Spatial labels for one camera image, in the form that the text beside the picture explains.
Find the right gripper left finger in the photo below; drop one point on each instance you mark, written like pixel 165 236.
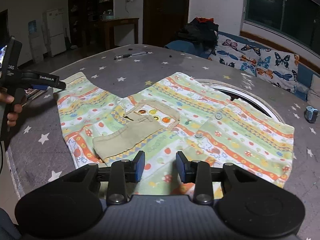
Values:
pixel 119 174

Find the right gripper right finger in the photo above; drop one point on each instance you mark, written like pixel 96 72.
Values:
pixel 199 173

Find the colourful patterned children's garment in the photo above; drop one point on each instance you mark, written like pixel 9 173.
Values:
pixel 175 114

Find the dark clothes pile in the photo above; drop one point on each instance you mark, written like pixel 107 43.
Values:
pixel 200 31

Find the white refrigerator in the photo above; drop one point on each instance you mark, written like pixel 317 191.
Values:
pixel 54 31

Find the wooden side table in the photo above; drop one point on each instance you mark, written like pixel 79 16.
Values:
pixel 117 31

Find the black pen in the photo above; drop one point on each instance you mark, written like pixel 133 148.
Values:
pixel 129 55

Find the butterfly pattern pillow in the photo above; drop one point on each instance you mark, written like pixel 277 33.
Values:
pixel 276 67

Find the grey cushion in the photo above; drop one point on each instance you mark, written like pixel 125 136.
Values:
pixel 313 93

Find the dark wooden door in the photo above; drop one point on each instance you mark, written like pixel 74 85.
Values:
pixel 162 20

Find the dark green framed window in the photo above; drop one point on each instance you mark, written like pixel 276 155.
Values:
pixel 298 19

